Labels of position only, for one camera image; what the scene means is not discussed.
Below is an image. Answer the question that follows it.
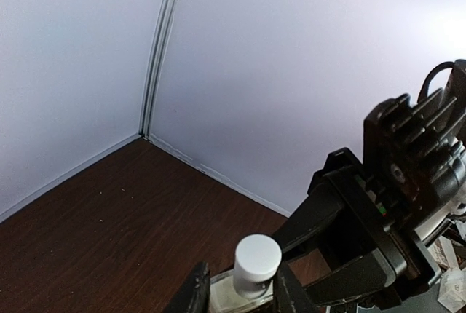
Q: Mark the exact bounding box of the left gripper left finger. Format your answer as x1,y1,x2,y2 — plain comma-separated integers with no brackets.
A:
167,261,210,313

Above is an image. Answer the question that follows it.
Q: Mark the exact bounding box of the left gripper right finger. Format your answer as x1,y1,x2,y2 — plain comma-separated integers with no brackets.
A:
273,264,319,313

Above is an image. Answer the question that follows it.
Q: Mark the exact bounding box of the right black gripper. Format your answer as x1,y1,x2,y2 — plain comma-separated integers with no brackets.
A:
272,148,441,306

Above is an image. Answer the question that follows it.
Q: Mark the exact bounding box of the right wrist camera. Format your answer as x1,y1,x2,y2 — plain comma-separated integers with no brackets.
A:
363,59,465,240

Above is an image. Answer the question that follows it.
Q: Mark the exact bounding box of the white tissue box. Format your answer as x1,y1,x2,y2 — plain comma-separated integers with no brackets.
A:
438,269,465,312

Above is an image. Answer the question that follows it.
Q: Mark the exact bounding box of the left aluminium corner post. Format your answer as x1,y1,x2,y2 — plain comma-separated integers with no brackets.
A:
138,0,179,140

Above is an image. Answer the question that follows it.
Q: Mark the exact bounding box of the white nail polish bottle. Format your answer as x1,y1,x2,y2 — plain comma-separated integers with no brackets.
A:
209,269,273,313

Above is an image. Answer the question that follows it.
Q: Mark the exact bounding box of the white nail polish cap brush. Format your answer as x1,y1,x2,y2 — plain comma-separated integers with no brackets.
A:
233,234,282,299

